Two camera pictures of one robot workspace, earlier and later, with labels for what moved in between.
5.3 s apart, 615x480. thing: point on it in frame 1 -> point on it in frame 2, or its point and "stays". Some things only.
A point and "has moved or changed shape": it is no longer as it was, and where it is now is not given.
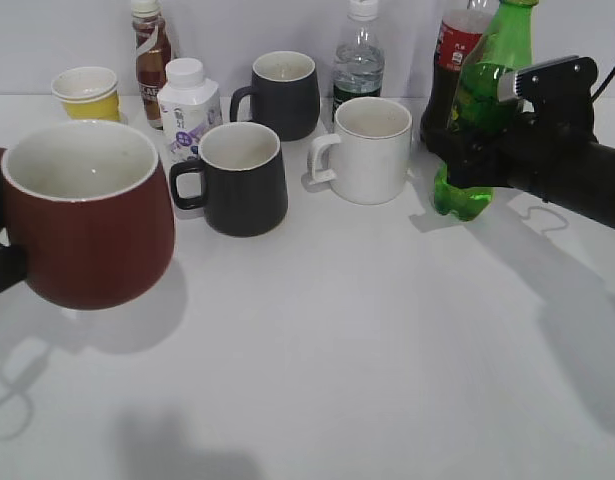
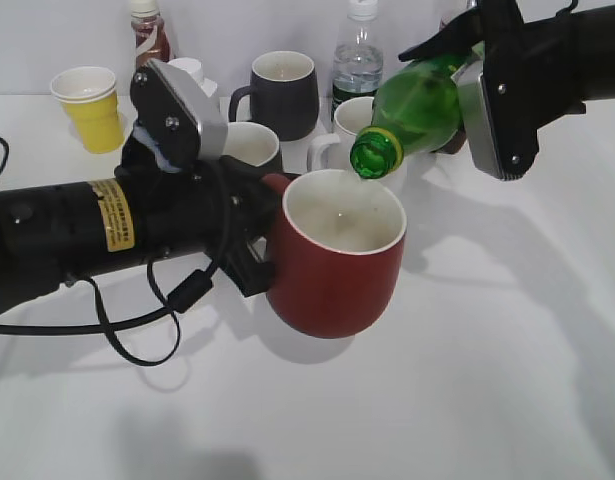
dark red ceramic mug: (87, 201) -> (337, 247)
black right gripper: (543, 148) -> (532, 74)
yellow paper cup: (89, 93) stays
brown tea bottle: (153, 49) stays
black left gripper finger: (6, 264) -> (251, 266)
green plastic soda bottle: (477, 104) has moved or changed shape
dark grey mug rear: (285, 94) stays
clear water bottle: (359, 61) stays
